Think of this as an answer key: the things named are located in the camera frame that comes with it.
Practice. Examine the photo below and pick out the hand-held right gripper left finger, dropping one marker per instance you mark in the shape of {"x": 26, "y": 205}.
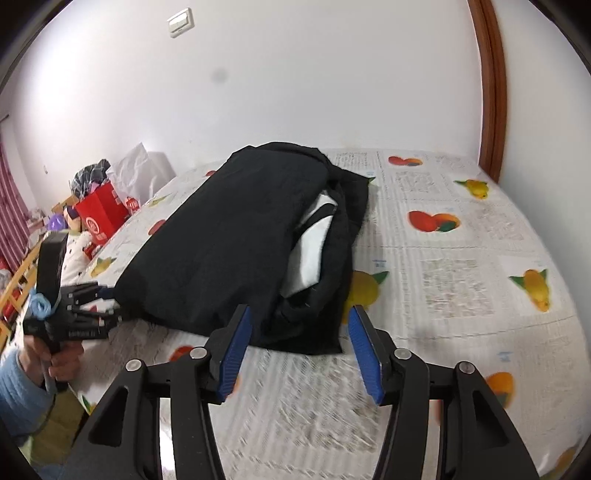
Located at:
{"x": 235, "y": 350}

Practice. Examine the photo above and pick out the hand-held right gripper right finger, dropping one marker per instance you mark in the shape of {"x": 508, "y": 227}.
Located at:
{"x": 364, "y": 355}

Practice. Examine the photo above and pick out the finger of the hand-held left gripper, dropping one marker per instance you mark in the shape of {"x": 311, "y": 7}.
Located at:
{"x": 90, "y": 295}
{"x": 99, "y": 318}

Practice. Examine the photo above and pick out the black white blue jacket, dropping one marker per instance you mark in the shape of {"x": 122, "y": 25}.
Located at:
{"x": 221, "y": 240}

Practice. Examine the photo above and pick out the person's left hand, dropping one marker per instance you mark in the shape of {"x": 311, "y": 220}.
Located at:
{"x": 64, "y": 364}

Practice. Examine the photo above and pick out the white floral quilt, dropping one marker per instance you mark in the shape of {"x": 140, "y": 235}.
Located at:
{"x": 74, "y": 258}

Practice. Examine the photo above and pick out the purple balloon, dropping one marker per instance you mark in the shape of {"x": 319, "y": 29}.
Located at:
{"x": 57, "y": 223}

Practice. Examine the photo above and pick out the red striped curtain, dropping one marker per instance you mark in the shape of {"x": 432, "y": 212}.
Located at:
{"x": 11, "y": 212}

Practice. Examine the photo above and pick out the red paper bag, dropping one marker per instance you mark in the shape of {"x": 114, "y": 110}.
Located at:
{"x": 101, "y": 214}

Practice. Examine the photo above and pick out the grey checkered cloth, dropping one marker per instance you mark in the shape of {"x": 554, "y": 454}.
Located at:
{"x": 90, "y": 175}

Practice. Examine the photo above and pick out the green blanket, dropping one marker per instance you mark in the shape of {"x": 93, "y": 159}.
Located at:
{"x": 60, "y": 429}

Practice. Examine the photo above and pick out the fruit print lace tablecloth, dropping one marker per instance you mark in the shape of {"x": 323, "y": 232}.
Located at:
{"x": 461, "y": 277}

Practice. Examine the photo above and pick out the white plastic shopping bag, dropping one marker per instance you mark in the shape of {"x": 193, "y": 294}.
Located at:
{"x": 138, "y": 175}

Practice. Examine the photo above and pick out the white wall switch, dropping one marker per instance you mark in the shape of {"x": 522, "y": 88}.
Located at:
{"x": 181, "y": 24}

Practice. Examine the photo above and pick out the wooden door frame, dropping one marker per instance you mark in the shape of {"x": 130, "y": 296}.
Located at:
{"x": 491, "y": 92}

